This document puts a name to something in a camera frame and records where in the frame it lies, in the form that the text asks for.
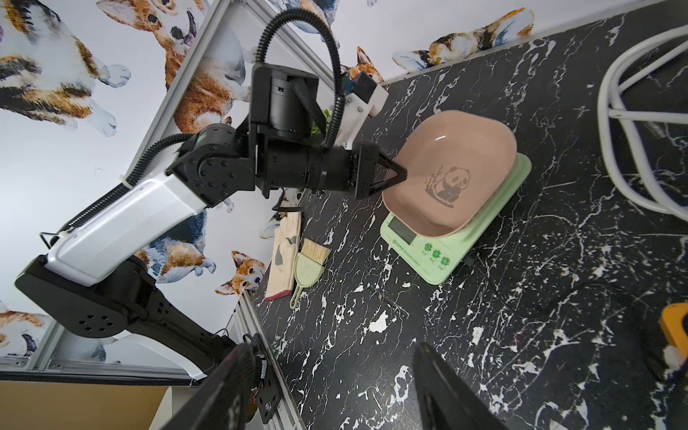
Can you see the front mounting rail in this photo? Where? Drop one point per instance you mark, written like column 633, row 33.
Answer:
column 274, row 405

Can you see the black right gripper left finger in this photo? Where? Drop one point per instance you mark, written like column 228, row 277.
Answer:
column 222, row 400

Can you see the orange power strip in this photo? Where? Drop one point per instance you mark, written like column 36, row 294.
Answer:
column 673, row 324

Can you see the pink pot green plant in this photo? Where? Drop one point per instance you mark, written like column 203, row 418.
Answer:
column 322, row 124

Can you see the aluminium frame rear rail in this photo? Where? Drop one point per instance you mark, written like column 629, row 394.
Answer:
column 299, row 37

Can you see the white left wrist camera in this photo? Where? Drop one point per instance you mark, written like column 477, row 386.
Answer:
column 364, row 98

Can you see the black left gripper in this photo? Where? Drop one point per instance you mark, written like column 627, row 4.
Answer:
column 367, row 156

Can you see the green dustpan brush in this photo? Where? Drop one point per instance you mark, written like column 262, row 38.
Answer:
column 308, row 269

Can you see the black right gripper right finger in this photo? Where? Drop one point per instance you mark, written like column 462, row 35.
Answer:
column 445, row 401

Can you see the pink panda bowl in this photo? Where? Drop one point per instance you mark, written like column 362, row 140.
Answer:
column 455, row 163

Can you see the aluminium frame post left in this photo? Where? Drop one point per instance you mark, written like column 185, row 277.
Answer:
column 163, row 122

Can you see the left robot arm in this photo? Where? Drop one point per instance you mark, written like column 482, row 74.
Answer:
column 90, row 280

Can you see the green electronic scale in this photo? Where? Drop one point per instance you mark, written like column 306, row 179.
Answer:
column 434, row 259

